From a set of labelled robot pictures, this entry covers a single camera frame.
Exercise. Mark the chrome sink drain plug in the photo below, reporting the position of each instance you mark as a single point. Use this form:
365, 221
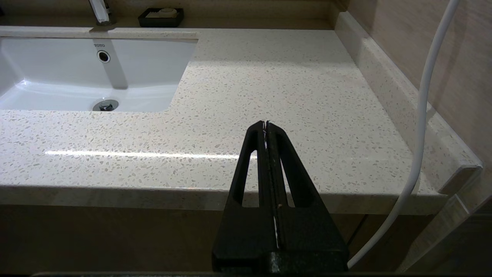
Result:
105, 105

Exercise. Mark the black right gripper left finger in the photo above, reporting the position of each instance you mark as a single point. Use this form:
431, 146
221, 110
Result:
246, 231

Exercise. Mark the chrome faucet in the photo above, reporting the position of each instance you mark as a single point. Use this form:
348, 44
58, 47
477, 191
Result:
100, 11

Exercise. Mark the white ceramic sink basin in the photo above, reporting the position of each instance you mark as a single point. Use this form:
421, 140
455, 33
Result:
57, 77

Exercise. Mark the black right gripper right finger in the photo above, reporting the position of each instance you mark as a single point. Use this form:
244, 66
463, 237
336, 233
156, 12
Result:
307, 238

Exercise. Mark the black soap dish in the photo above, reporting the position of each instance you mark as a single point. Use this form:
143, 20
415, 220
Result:
148, 21

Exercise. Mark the wooden vanity cabinet front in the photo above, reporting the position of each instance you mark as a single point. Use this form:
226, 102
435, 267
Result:
115, 238

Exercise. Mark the round pale soap bar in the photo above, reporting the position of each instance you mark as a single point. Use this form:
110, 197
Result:
167, 12

